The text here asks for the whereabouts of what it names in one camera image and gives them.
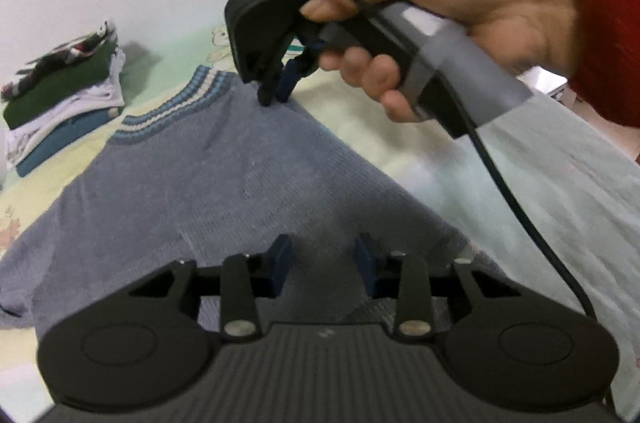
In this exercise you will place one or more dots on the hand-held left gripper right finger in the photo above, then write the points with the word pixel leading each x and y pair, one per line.
pixel 364 265

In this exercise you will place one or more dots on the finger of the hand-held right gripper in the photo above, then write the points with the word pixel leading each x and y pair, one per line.
pixel 287 83
pixel 269 90

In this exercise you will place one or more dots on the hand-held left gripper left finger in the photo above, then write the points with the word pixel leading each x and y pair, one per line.
pixel 280 265

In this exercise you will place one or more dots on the grey knit sweater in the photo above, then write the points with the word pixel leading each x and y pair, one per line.
pixel 200 183

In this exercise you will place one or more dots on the stack of folded clothes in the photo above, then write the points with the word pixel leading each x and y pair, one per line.
pixel 55 60
pixel 75 110

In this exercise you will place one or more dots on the folded black white striped shirt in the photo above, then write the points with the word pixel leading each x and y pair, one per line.
pixel 102 29

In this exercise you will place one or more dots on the yellow printed blanket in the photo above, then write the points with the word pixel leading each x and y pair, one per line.
pixel 525 183

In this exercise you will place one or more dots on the folded dark green garment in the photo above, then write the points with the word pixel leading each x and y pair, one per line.
pixel 55 93

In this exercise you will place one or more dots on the folded blue garment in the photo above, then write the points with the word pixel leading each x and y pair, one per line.
pixel 60 140

